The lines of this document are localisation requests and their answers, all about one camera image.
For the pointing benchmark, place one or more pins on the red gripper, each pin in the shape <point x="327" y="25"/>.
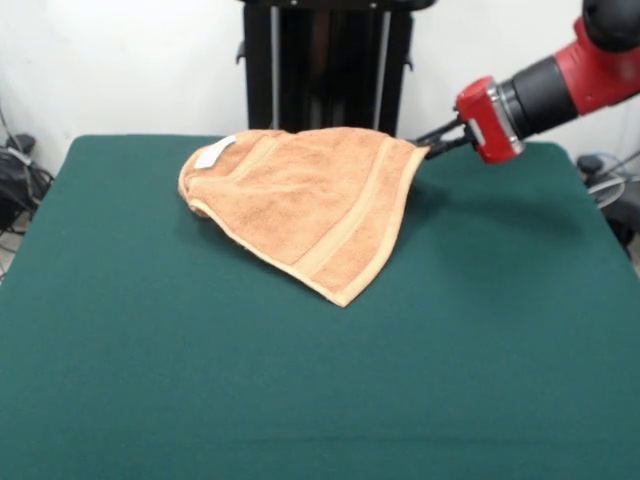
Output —
<point x="487" y="122"/>

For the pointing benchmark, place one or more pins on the peach terry towel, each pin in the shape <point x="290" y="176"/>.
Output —
<point x="310" y="200"/>

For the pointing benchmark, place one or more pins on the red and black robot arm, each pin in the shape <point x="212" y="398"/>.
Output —
<point x="575" y="85"/>

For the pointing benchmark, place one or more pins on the black stand base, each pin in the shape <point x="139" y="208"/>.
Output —
<point x="590" y="162"/>
<point x="21" y="142"/>

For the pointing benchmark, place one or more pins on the dark green table cloth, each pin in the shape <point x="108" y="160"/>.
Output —
<point x="150" y="350"/>

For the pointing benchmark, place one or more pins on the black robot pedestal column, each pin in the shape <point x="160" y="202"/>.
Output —
<point x="325" y="70"/>

